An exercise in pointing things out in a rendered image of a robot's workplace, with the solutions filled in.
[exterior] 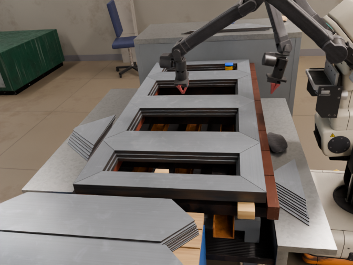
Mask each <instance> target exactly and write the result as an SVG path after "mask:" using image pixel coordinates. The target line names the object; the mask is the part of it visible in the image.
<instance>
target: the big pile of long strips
mask: <svg viewBox="0 0 353 265"><path fill-rule="evenodd" d="M198 231H199V230H198V228H197V225H196V224H195V220H194V219H193V218H192V217H191V216H190V215H189V214H187V213H186V212H185V211H184V210H183V209H182V208H181V207H180V206H179V205H177V204H176V203H175V202H174V201H173V200H172V199H163V198H141V197H120V196H98V195H77V194H65V193H43V192H26V193H24V194H22V195H19V196H17V197H15V198H12V199H10V200H7V201H5V202H2V203H0V265H183V264H182V262H181V261H180V260H179V259H178V258H177V257H176V256H175V255H174V253H173V252H174V251H175V250H176V249H178V248H180V247H181V246H183V245H184V244H186V243H187V242H189V241H190V240H192V239H194V238H195V237H197V236H198V235H199V232H198Z"/></svg>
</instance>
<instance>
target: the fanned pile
mask: <svg viewBox="0 0 353 265"><path fill-rule="evenodd" d="M274 177H275V183H276V189H277V194H278V201H279V206H280V207H281V208H282V209H284V210H285V211H287V212H288V213H290V214H291V215H293V216H294V217H296V218H297V219H299V220H300V221H302V222H303V223H305V224H307V225H308V226H309V215H308V212H307V207H306V198H305V194H304V191H303V187H302V183H301V180H300V177H299V173H298V169H297V166H296V161H295V159H293V160H292V161H290V162H288V163H287V164H285V165H283V166H281V167H280V168H278V169H277V170H275V171H274Z"/></svg>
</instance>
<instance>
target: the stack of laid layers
mask: <svg viewBox="0 0 353 265"><path fill-rule="evenodd" d="M225 67H226V66H225V64H202V65H186V68H187V72H188V71H209V70H225ZM188 87H235V94H236V95H238V82H237V79H204V80H189V85H188ZM158 88H177V87H176V86H175V85H174V80H157V81H156V82H155V84H154V85H153V87H152V89H151V90H150V92H149V94H148V96H154V95H155V94H156V92H157V90H158ZM142 117H236V132H239V121H238V108H140V109H139V110H138V112H137V114H136V116H135V117H134V119H133V121H132V122H131V124H130V126H129V127H128V129H127V131H135V130H136V128H137V126H138V125H139V123H140V121H141V119H142ZM119 161H136V162H173V163H193V164H230V165H236V175H237V176H240V153H218V152H170V151H123V150H115V151H114V152H113V154H112V156H111V157H110V159H109V161H108V162H107V164H106V166H105V167H104V169H103V171H113V170H114V168H115V166H116V165H117V163H118V162H119ZM73 187H74V190H75V193H76V194H86V195H107V196H128V197H150V198H171V199H192V200H213V201H235V202H255V203H266V194H267V193H266V192H243V191H219V190H195V189H171V188H147V187H123V186H99V185H75V184H73Z"/></svg>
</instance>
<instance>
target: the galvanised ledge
mask: <svg viewBox="0 0 353 265"><path fill-rule="evenodd" d="M261 103H262V109H263V115H264V121H265V127H266V132H267V133H269V132H272V133H275V134H279V135H282V136H283V137H284V138H285V140H286V142H287V144H288V147H287V148H286V149H285V150H284V151H281V152H273V151H272V150H271V149H270V147H269V150H270V154H271V160H272V165H273V171H275V170H277V169H278V168H280V167H281V166H283V165H285V164H287V163H288V162H290V161H292V160H293V159H295V161H296V166H297V169H298V173H299V177H300V180H301V183H302V187H303V191H304V194H305V198H306V207H307V212H308V215H309V226H308V225H307V224H305V223H303V222H302V221H300V220H299V219H297V218H296V217H294V216H293V215H291V214H290V213H288V212H287V211H285V210H284V209H282V208H281V207H280V209H279V219H278V220H273V225H274V232H275V240H276V247H277V251H282V252H296V253H310V254H324V255H332V256H336V254H337V247H336V244H335V241H334V238H333V235H332V232H331V229H330V226H329V223H328V221H327V218H326V215H325V212H324V209H323V206H322V204H321V200H320V197H319V194H318V192H317V189H316V186H315V183H314V180H313V177H312V174H311V172H310V168H309V166H308V163H307V160H306V157H305V154H304V151H303V148H302V145H301V143H300V140H299V137H298V134H297V131H296V128H295V125H294V122H293V119H292V116H291V114H290V111H289V108H288V105H287V102H286V99H285V98H261Z"/></svg>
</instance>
